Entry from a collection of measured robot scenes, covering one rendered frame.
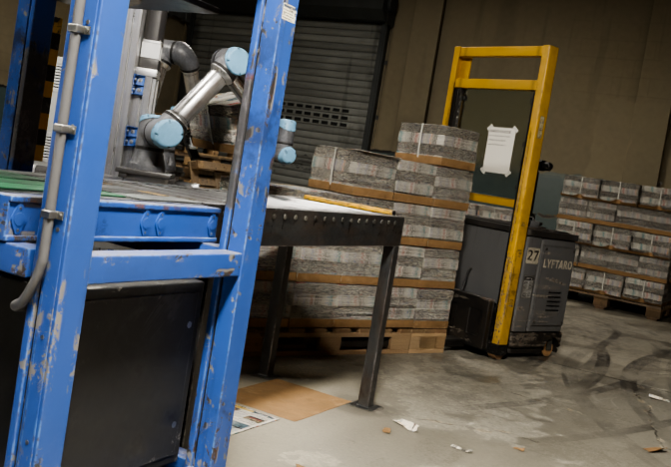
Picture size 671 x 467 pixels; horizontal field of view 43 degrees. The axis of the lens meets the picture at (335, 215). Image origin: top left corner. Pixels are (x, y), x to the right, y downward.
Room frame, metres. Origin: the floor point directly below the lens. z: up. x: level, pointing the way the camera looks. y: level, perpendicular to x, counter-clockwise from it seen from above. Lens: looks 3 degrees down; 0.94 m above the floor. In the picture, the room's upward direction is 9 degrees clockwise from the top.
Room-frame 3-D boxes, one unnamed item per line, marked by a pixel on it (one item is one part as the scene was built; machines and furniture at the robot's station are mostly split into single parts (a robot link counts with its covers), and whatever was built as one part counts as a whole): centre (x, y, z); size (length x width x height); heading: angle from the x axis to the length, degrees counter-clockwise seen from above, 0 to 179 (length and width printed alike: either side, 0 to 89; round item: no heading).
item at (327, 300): (4.46, 0.04, 0.42); 1.17 x 0.39 x 0.83; 130
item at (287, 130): (3.73, 0.28, 1.08); 0.11 x 0.08 x 0.11; 32
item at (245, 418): (2.99, 0.30, 0.00); 0.37 x 0.28 x 0.01; 152
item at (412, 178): (4.73, -0.28, 0.95); 0.38 x 0.29 x 0.23; 38
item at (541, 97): (4.95, -1.06, 0.97); 0.09 x 0.09 x 1.75; 40
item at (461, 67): (5.46, -0.64, 0.97); 0.09 x 0.09 x 1.75; 40
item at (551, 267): (5.44, -1.13, 0.40); 0.69 x 0.55 x 0.80; 40
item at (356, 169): (4.55, -0.06, 0.95); 0.38 x 0.29 x 0.23; 40
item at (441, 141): (4.93, -0.52, 0.65); 0.39 x 0.30 x 1.29; 40
